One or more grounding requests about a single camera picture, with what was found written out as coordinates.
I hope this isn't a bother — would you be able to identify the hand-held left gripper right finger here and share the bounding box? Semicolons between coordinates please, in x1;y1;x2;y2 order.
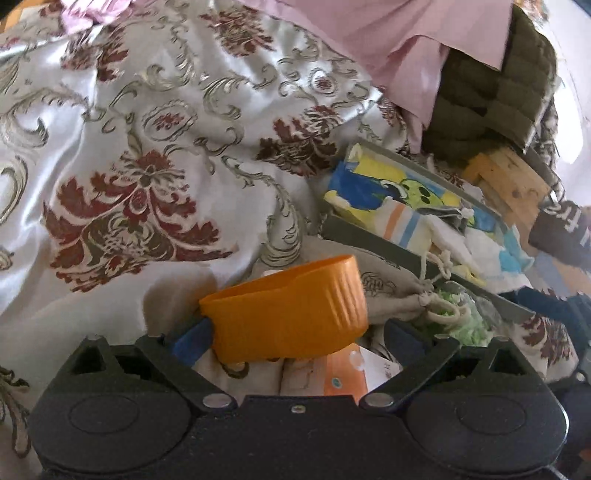
359;318;539;414

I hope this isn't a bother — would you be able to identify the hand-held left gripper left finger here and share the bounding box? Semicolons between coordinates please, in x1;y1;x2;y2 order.
65;318;239;414

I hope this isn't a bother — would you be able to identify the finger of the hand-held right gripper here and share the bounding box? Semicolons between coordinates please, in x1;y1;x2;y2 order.
501;286;583;326

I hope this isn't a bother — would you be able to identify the green fluffy cloth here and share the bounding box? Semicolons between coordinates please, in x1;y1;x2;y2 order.
416;281;497;347

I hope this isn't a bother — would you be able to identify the white whale print towel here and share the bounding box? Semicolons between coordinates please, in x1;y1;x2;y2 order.
422;208;534;291

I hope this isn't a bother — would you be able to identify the grey storage box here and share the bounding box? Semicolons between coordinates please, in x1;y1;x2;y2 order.
321;138;561;324

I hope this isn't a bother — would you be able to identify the yellow cartoon print towel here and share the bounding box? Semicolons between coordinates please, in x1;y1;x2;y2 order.
323;145;504;259

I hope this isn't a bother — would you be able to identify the floral satin quilt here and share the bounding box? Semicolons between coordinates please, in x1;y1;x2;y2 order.
0;0;591;462

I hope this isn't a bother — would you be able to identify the olive puffer jacket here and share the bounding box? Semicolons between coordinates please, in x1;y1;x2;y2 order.
422;4;557;151

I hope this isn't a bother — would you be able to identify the pink sheet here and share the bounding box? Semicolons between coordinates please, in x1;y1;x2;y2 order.
60;0;515;153

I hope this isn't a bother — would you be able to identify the beige drawstring bag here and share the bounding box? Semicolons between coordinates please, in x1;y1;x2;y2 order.
259;249;472;326

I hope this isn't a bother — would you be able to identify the wooden bed frame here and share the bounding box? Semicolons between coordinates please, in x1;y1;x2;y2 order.
462;148;552;227

